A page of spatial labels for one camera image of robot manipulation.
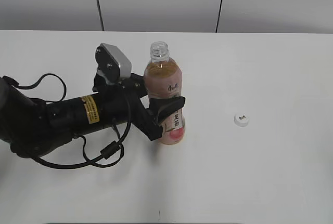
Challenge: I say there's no white bottle cap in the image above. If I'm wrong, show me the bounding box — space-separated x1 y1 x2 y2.
234 113 249 127

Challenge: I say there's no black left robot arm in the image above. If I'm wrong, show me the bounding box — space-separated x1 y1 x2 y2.
1 74 185 158

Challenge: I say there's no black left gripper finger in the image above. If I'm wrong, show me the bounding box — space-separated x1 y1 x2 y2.
149 96 185 124

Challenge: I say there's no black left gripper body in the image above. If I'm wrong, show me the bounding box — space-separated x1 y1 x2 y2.
93 72 163 141

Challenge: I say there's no peach oolong tea bottle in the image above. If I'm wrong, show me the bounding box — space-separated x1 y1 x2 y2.
144 41 185 145

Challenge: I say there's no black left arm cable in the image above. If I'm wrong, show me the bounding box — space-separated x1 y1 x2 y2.
2 73 132 170

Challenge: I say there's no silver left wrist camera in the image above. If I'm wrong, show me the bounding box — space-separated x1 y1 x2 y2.
95 43 132 86

